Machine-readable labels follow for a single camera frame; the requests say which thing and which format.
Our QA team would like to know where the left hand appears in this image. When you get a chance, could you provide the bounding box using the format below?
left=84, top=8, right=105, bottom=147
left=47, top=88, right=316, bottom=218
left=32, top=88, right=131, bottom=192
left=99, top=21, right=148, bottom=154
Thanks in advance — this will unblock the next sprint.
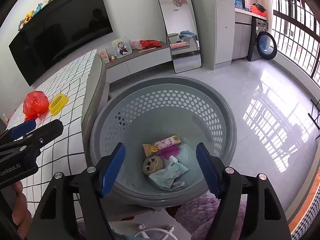
left=12, top=181, right=32, bottom=239

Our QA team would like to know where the child photo frame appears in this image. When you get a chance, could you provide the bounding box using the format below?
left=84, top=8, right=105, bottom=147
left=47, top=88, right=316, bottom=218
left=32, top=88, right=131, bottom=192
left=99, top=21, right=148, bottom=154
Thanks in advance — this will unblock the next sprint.
left=111, top=37, right=132, bottom=59

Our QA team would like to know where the front-load washing machine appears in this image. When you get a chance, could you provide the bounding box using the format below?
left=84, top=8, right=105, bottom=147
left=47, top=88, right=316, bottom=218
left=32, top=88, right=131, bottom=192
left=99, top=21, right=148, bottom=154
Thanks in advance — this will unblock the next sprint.
left=246, top=16, right=278, bottom=61

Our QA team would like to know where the pink snack wrapper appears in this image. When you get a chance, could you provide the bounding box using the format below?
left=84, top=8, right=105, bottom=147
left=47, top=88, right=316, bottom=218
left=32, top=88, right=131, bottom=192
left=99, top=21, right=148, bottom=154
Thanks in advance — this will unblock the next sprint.
left=143, top=135, right=182, bottom=156

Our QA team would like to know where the small picture frame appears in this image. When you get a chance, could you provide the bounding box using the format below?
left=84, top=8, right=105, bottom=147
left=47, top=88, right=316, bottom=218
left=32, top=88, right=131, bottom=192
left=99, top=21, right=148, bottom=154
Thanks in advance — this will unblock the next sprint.
left=97, top=48, right=110, bottom=64

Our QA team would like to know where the purple fluffy rug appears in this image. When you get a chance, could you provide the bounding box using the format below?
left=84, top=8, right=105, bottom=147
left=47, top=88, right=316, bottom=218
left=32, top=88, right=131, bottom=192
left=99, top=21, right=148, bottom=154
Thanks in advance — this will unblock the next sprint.
left=175, top=195, right=247, bottom=240

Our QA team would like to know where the yellow plush toy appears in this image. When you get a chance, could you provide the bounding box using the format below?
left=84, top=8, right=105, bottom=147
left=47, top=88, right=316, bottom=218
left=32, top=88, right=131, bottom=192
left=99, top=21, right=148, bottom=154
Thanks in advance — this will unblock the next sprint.
left=24, top=10, right=34, bottom=24

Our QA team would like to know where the grey tv cabinet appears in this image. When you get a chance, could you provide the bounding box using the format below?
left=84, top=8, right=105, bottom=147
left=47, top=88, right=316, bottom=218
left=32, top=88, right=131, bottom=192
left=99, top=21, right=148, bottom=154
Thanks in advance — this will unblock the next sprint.
left=106, top=41, right=172, bottom=83

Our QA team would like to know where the grey laundry basket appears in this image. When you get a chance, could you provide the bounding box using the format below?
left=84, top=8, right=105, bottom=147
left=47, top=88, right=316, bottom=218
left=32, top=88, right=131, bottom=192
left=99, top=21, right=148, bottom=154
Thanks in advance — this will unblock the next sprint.
left=89, top=77, right=237, bottom=207

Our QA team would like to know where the blue plush toy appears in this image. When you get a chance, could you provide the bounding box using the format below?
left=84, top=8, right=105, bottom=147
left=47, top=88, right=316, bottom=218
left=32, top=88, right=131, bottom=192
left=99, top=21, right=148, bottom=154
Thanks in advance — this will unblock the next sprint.
left=32, top=3, right=43, bottom=17

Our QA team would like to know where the red plastic bag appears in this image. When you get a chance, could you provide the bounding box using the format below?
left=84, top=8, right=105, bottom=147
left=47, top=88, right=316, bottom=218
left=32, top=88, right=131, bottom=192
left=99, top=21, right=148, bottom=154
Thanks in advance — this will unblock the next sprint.
left=23, top=90, right=49, bottom=121

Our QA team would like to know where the black window grille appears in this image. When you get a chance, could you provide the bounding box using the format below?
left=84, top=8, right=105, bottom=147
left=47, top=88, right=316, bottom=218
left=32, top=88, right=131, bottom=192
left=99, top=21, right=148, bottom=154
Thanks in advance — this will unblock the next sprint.
left=272, top=0, right=319, bottom=85

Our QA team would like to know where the white plastic packaging bag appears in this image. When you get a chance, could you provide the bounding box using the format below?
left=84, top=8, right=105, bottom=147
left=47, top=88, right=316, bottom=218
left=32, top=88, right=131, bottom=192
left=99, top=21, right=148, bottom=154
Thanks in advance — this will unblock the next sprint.
left=149, top=156, right=189, bottom=191

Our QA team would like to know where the red basin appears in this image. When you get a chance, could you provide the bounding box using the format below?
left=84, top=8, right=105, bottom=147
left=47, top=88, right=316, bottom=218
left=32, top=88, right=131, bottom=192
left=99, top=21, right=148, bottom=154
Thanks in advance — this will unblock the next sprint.
left=249, top=3, right=267, bottom=17

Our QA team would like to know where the checkered white tablecloth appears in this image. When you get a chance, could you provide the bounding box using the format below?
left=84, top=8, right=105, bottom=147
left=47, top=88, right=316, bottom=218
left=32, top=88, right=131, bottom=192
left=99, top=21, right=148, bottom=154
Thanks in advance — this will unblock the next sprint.
left=4, top=49, right=98, bottom=218

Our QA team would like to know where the grey tall cabinet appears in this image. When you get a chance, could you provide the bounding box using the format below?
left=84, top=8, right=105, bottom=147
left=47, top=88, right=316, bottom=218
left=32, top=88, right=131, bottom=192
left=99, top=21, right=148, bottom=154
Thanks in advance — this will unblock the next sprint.
left=191, top=0, right=235, bottom=70

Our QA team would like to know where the standing floor mirror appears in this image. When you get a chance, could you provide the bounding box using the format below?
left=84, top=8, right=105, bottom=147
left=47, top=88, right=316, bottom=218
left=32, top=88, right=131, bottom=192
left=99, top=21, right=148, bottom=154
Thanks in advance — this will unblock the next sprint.
left=158, top=0, right=202, bottom=73

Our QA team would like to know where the black wall television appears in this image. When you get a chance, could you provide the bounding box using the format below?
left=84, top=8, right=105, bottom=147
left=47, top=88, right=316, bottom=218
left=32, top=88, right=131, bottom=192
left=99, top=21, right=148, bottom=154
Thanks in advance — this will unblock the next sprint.
left=9, top=0, right=113, bottom=85

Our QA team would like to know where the red bag on cabinet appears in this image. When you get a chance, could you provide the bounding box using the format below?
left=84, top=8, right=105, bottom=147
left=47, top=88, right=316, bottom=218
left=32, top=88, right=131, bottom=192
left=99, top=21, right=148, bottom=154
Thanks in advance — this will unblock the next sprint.
left=139, top=40, right=162, bottom=49

